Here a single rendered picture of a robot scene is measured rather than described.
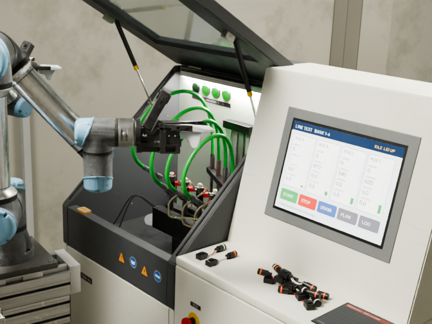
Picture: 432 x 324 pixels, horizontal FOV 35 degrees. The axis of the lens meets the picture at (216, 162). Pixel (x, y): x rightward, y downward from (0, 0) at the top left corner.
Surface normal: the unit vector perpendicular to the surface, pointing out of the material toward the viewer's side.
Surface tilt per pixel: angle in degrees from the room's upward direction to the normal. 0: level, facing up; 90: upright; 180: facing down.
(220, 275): 0
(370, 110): 76
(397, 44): 90
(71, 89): 90
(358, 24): 90
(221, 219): 90
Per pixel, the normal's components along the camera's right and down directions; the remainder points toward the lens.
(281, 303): 0.04, -0.96
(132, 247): -0.74, 0.16
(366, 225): -0.71, -0.07
